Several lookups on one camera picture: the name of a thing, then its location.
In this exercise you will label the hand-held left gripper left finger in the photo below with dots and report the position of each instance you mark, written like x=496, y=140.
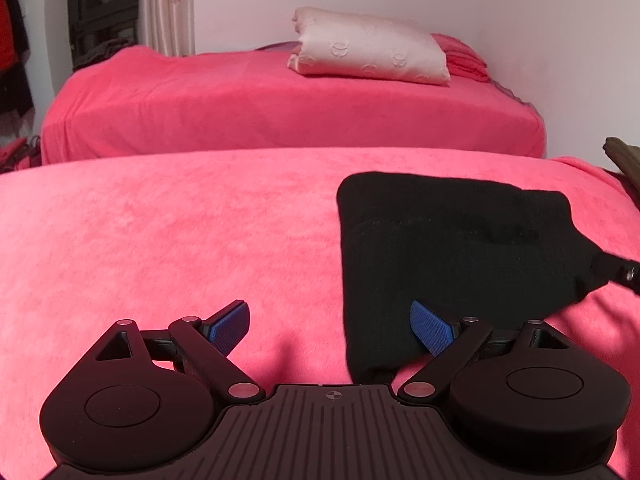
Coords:
x=230, y=327

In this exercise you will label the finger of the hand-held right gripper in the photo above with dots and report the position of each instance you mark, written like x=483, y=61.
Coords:
x=617, y=270

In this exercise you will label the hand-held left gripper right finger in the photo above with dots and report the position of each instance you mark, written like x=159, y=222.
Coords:
x=431, y=327

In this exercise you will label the black knitted pants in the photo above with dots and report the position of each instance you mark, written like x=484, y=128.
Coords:
x=450, y=260

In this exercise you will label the pink fleece blanket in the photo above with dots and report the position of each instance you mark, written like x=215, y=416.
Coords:
x=175, y=240

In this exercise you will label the brown cloth object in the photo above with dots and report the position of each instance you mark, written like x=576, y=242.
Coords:
x=625, y=157

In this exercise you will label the bed with pink cover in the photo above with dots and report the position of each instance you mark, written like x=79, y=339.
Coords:
x=250, y=105

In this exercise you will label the folded pink blanket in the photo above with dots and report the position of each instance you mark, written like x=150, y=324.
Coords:
x=465, y=60

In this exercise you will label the pale pink embossed pillow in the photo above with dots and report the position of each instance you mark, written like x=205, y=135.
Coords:
x=370, y=50

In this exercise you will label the pale patterned curtain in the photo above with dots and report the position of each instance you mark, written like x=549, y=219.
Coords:
x=167, y=5

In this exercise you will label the hanging red and dark clothes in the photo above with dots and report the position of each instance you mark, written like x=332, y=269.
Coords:
x=12, y=60

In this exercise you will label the dark window frame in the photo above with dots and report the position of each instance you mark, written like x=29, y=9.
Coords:
x=102, y=10

